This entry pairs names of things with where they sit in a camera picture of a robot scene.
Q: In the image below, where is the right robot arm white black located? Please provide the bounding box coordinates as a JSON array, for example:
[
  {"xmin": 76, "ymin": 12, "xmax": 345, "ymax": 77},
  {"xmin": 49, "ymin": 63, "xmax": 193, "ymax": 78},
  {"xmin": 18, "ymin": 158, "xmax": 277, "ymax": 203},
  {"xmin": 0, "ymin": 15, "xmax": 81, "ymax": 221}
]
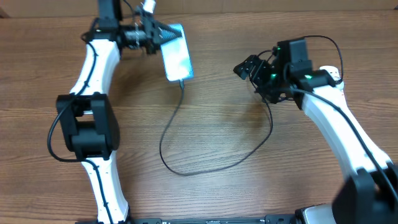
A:
[{"xmin": 233, "ymin": 37, "xmax": 397, "ymax": 223}]

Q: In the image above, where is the black USB charging cable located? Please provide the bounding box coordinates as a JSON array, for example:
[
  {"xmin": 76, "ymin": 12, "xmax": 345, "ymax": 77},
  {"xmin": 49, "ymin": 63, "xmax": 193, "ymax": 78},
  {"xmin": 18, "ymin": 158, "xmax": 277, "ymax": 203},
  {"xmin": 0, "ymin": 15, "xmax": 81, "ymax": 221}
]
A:
[{"xmin": 159, "ymin": 35, "xmax": 345, "ymax": 177}]

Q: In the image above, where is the white power extension strip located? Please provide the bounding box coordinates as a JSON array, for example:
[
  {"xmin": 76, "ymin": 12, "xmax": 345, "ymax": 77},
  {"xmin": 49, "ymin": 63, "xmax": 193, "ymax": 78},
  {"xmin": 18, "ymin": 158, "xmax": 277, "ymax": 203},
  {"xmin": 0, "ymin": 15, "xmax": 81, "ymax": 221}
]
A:
[{"xmin": 320, "ymin": 65, "xmax": 345, "ymax": 95}]

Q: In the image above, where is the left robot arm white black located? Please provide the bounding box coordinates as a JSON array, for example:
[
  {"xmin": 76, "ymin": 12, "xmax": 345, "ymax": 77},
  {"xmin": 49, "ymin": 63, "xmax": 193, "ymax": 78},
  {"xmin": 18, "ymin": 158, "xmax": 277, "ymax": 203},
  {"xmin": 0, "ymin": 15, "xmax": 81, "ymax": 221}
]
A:
[{"xmin": 53, "ymin": 1, "xmax": 193, "ymax": 223}]

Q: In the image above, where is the blue Samsung Galaxy smartphone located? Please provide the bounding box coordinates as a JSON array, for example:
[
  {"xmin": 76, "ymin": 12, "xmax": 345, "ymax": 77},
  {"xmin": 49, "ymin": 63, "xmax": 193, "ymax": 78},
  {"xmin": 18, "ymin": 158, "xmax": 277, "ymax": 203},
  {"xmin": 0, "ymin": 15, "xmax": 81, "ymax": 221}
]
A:
[{"xmin": 160, "ymin": 24, "xmax": 194, "ymax": 82}]

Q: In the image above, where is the brown cardboard backdrop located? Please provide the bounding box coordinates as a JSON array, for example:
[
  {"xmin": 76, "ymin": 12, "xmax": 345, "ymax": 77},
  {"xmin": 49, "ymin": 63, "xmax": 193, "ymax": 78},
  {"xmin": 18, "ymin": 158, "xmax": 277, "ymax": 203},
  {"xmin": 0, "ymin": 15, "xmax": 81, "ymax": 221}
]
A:
[{"xmin": 1, "ymin": 0, "xmax": 397, "ymax": 18}]

